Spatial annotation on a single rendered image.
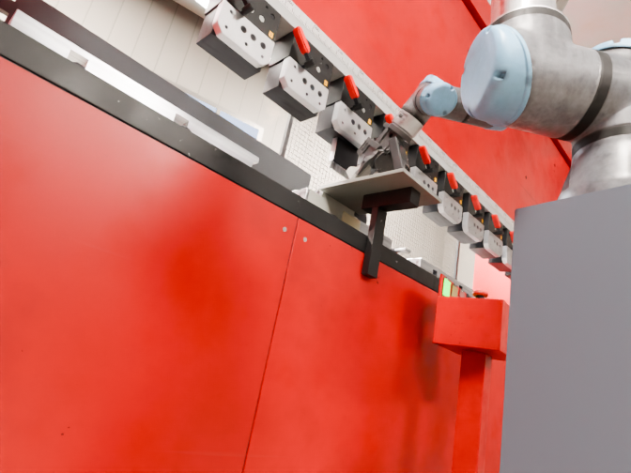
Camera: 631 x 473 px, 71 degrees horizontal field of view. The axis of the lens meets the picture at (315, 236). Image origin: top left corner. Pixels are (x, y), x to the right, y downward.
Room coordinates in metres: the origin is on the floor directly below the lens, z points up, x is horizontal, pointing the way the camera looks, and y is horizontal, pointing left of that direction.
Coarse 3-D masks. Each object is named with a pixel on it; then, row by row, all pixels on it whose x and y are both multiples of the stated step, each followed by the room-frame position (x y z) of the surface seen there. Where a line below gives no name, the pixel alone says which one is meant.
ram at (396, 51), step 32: (320, 0) 0.95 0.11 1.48; (352, 0) 1.03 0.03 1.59; (384, 0) 1.12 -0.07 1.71; (416, 0) 1.23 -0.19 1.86; (448, 0) 1.37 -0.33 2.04; (288, 32) 0.93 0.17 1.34; (352, 32) 1.04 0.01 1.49; (384, 32) 1.14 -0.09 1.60; (416, 32) 1.25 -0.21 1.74; (448, 32) 1.39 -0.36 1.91; (384, 64) 1.16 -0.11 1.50; (416, 64) 1.27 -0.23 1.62; (448, 64) 1.41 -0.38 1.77; (448, 128) 1.45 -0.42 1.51; (480, 128) 1.63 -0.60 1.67; (480, 160) 1.65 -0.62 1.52; (512, 160) 1.88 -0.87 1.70; (544, 160) 2.19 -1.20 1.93; (512, 192) 1.90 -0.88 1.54; (544, 192) 2.21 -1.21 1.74
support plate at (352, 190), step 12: (348, 180) 1.00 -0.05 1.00; (360, 180) 0.97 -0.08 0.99; (372, 180) 0.96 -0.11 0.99; (384, 180) 0.94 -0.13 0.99; (396, 180) 0.93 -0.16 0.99; (408, 180) 0.92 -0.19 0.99; (324, 192) 1.09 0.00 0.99; (336, 192) 1.07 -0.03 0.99; (348, 192) 1.05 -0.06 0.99; (360, 192) 1.04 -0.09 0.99; (372, 192) 1.03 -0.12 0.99; (420, 192) 0.97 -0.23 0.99; (432, 192) 0.97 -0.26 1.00; (348, 204) 1.13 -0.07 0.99; (360, 204) 1.11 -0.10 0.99; (420, 204) 1.04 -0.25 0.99; (432, 204) 1.02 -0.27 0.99
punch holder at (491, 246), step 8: (488, 216) 1.74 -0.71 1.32; (488, 224) 1.74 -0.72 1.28; (488, 232) 1.73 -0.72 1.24; (488, 240) 1.74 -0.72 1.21; (496, 240) 1.79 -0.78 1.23; (472, 248) 1.78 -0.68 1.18; (480, 248) 1.76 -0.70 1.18; (488, 248) 1.75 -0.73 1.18; (496, 248) 1.79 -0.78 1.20; (480, 256) 1.87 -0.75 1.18; (488, 256) 1.85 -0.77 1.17; (496, 256) 1.83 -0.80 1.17
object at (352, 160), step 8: (336, 144) 1.10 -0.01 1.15; (344, 144) 1.12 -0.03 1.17; (336, 152) 1.11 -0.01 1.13; (344, 152) 1.13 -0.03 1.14; (352, 152) 1.15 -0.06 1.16; (336, 160) 1.11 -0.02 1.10; (344, 160) 1.13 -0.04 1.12; (352, 160) 1.16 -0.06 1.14; (336, 168) 1.13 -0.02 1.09; (344, 168) 1.14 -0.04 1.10; (344, 176) 1.16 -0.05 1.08
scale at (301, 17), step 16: (288, 0) 0.88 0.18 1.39; (304, 16) 0.92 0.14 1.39; (320, 32) 0.96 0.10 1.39; (336, 48) 1.01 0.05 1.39; (352, 64) 1.06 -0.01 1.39; (368, 80) 1.12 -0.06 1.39; (384, 96) 1.17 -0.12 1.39; (432, 144) 1.38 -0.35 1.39; (448, 160) 1.47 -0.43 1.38; (464, 176) 1.56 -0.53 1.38; (480, 192) 1.67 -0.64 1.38; (496, 208) 1.78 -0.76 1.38; (512, 224) 1.91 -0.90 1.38
